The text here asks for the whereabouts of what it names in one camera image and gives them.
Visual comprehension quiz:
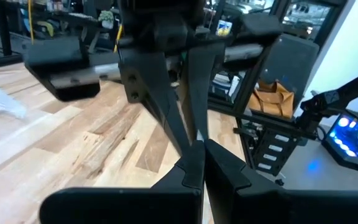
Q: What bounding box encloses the thick yellow hanging cable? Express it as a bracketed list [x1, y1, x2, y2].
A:
[27, 0, 34, 45]

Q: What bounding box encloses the blue and yellow screen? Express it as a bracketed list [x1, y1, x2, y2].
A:
[215, 19, 233, 37]

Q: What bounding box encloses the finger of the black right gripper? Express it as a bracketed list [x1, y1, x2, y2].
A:
[186, 14, 284, 139]
[23, 36, 192, 153]

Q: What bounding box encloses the computer with blue lights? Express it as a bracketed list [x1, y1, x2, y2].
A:
[321, 111, 358, 171]

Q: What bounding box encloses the small plant in white pot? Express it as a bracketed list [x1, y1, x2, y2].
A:
[97, 10, 115, 30]

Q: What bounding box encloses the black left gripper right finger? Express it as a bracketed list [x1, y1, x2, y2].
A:
[205, 139, 358, 224]

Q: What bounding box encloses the brown leather bag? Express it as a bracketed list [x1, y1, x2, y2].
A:
[247, 80, 295, 121]

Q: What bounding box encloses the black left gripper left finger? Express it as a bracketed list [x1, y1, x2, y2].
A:
[39, 139, 206, 224]

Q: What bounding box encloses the black unit with white labels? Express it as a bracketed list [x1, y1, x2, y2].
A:
[250, 124, 303, 177]

